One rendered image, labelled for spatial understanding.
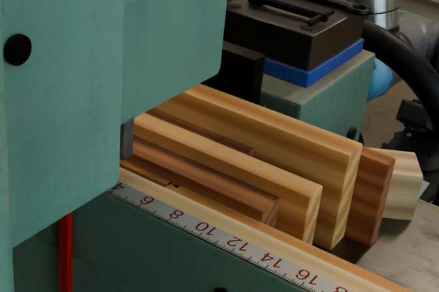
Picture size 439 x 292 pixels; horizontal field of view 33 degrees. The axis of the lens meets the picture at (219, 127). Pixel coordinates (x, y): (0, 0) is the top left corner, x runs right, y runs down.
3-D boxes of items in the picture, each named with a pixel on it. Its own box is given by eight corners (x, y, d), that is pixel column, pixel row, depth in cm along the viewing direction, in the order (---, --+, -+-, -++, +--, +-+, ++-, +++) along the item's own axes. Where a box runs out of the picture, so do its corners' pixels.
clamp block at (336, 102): (362, 146, 67) (382, 53, 62) (289, 212, 56) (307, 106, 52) (225, 95, 73) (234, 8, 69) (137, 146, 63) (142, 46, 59)
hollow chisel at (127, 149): (132, 155, 46) (136, 81, 44) (123, 161, 45) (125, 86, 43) (121, 150, 46) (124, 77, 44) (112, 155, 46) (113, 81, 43)
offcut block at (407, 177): (348, 214, 51) (358, 169, 50) (344, 188, 54) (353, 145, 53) (412, 221, 51) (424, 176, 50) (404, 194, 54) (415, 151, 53)
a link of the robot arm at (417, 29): (355, 16, 101) (432, 38, 95) (390, -1, 109) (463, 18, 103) (346, 70, 104) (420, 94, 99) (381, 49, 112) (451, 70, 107)
